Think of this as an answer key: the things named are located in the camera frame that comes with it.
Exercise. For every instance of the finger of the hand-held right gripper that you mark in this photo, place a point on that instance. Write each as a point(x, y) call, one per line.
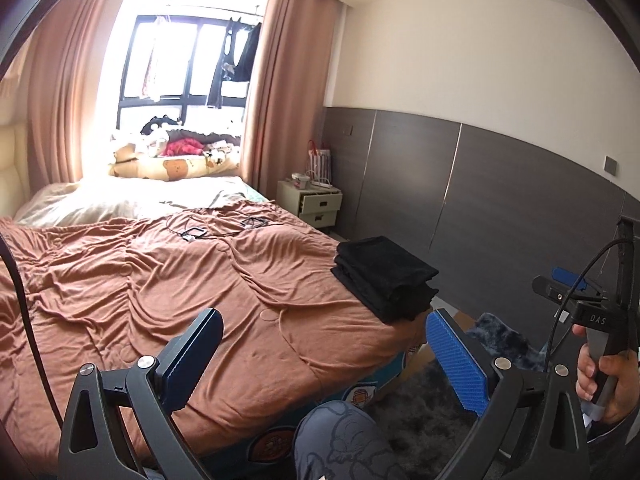
point(550, 290)
point(565, 276)

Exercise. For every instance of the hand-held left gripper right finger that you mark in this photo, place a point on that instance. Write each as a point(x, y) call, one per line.
point(457, 365)

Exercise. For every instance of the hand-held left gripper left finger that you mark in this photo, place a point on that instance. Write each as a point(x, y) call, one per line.
point(185, 360)

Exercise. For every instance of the folded black pants stack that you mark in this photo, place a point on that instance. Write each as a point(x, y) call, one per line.
point(395, 300)

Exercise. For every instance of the person's right hand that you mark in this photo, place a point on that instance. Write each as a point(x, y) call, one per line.
point(625, 380)

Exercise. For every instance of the blue grey fluffy rug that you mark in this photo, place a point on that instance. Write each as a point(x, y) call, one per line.
point(505, 337)

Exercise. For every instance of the dark grey shaggy rug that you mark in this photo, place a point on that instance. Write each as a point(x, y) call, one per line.
point(415, 410)

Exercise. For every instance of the cream bed sheet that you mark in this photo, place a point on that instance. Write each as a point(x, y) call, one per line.
point(100, 205)

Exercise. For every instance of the bear print pillow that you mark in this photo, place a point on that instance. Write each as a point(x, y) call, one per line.
point(170, 167)

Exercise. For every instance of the cream nightstand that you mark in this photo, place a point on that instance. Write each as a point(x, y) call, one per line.
point(320, 207)

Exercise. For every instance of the cow print pillow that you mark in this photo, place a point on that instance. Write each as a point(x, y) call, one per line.
point(220, 152)

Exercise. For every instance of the red cloth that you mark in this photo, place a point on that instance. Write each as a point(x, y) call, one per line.
point(182, 147)

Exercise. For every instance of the small white box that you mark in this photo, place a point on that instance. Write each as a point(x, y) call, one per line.
point(300, 179)

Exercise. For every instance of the white power strip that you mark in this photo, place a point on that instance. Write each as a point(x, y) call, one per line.
point(322, 186)

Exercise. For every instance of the black white plush toy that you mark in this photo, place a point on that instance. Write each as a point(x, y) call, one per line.
point(157, 125)

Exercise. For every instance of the cream padded headboard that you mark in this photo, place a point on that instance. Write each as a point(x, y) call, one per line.
point(10, 170)

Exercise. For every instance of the hanging pink clothes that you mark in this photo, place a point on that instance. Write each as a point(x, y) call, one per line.
point(150, 70)

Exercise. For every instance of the pink curtain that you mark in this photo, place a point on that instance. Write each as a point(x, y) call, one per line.
point(70, 85)
point(285, 85)

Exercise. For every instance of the dark framed window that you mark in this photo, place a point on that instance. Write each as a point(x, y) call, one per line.
point(200, 60)

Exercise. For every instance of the hanging black clothes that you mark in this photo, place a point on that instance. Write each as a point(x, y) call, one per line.
point(240, 55)

